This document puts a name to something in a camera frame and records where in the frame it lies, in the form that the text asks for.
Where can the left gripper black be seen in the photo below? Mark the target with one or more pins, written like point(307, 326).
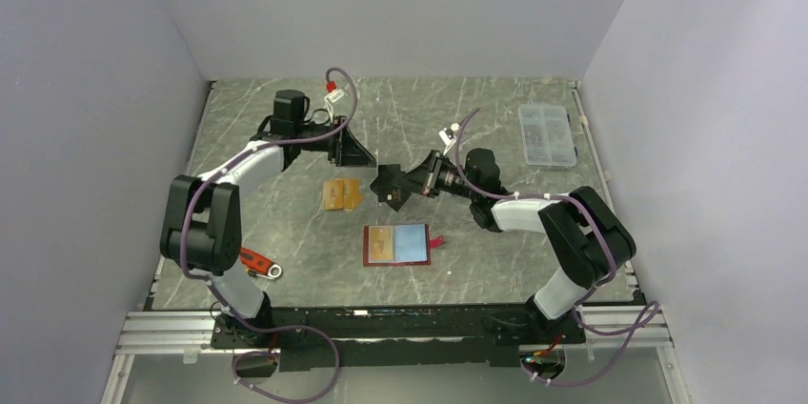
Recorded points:
point(349, 151)

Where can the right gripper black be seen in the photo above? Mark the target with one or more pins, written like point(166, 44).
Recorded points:
point(424, 180)

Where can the single black VIP card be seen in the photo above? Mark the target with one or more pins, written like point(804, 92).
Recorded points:
point(386, 188)

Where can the red leather card holder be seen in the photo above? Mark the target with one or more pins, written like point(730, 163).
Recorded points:
point(413, 245)

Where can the gold VIP card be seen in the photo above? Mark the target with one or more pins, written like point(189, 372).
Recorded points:
point(381, 244)

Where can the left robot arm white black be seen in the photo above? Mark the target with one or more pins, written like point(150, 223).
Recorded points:
point(202, 227)

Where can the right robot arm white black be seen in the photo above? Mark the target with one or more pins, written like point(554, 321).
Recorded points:
point(590, 243)

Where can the clear plastic compartment box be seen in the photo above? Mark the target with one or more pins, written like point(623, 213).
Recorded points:
point(547, 136)

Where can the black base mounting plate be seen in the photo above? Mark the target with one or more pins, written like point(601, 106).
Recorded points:
point(315, 337)

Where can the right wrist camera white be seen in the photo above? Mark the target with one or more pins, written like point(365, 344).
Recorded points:
point(448, 136)

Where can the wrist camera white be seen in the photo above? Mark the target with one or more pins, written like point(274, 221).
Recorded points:
point(448, 136)
point(334, 93)

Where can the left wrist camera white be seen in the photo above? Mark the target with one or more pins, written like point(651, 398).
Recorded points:
point(334, 93)

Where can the red handled adjustable wrench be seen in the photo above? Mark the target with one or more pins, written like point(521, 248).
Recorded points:
point(260, 266)

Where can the aluminium rail frame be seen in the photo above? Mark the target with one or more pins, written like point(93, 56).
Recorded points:
point(187, 333)

